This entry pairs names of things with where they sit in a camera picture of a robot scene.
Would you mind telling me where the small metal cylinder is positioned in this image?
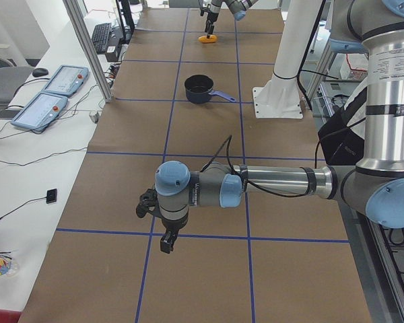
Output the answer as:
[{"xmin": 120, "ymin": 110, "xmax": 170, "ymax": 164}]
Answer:
[{"xmin": 89, "ymin": 111, "xmax": 100, "ymax": 124}]

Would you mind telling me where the black computer mouse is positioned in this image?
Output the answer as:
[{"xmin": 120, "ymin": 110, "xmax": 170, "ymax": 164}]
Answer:
[{"xmin": 32, "ymin": 67, "xmax": 49, "ymax": 77}]

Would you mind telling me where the teach pendant blue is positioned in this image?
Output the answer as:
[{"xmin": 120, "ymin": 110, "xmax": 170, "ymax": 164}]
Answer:
[
  {"xmin": 11, "ymin": 92, "xmax": 68, "ymax": 132},
  {"xmin": 42, "ymin": 65, "xmax": 89, "ymax": 98}
]

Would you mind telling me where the white pedestal column with base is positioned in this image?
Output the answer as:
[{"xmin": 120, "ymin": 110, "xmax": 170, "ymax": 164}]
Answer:
[{"xmin": 252, "ymin": 0, "xmax": 325, "ymax": 119}]

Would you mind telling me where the dark blue saucepan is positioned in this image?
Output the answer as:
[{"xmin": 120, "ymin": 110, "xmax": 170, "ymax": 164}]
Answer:
[{"xmin": 184, "ymin": 75, "xmax": 236, "ymax": 104}]

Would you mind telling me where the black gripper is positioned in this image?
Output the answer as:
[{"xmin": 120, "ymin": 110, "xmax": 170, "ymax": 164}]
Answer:
[
  {"xmin": 205, "ymin": 10, "xmax": 219, "ymax": 38},
  {"xmin": 160, "ymin": 215, "xmax": 189, "ymax": 254}
]

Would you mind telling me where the black keyboard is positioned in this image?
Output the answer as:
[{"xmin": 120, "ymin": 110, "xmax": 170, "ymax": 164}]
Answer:
[{"xmin": 92, "ymin": 23, "xmax": 112, "ymax": 54}]

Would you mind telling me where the aluminium frame post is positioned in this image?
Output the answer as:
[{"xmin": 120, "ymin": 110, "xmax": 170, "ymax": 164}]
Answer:
[{"xmin": 63, "ymin": 0, "xmax": 112, "ymax": 103}]

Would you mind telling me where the lower teach pendant blue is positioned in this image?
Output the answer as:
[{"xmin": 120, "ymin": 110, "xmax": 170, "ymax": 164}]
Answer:
[{"xmin": 11, "ymin": 92, "xmax": 68, "ymax": 132}]

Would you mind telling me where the yellow toy corn cob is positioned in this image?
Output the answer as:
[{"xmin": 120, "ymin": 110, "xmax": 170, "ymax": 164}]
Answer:
[{"xmin": 198, "ymin": 34, "xmax": 217, "ymax": 44}]

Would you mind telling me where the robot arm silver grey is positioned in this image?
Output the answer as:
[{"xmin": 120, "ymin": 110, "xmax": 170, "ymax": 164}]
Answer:
[
  {"xmin": 200, "ymin": 0, "xmax": 258, "ymax": 38},
  {"xmin": 154, "ymin": 1, "xmax": 404, "ymax": 253}
]

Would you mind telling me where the upper teach pendant blue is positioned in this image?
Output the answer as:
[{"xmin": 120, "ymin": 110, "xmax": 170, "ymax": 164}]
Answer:
[{"xmin": 42, "ymin": 65, "xmax": 89, "ymax": 98}]

